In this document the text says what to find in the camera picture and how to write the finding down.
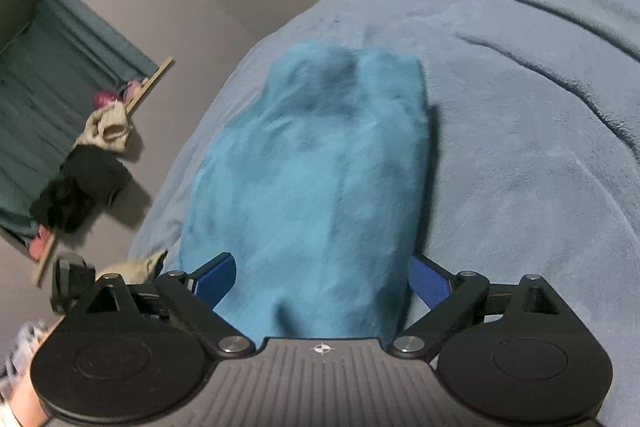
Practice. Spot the black cloth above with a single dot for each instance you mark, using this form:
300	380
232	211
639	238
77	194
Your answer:
85	187

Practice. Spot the beige cloth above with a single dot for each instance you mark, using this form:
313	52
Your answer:
137	269
107	127

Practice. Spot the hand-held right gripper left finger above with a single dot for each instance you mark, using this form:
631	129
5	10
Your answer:
216	279

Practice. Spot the blue fleece blanket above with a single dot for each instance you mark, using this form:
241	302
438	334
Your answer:
525	157

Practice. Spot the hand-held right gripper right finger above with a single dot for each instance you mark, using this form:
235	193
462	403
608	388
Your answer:
431	283

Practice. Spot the patterned clothing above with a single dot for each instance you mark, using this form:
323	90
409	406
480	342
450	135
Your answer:
22	347

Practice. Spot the teal fabric laundry bin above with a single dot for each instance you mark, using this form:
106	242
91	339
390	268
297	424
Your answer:
50	82

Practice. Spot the teal hooded jacket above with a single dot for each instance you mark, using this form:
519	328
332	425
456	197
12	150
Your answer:
310	177

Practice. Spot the pink cloth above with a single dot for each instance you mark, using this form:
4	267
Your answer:
107	98

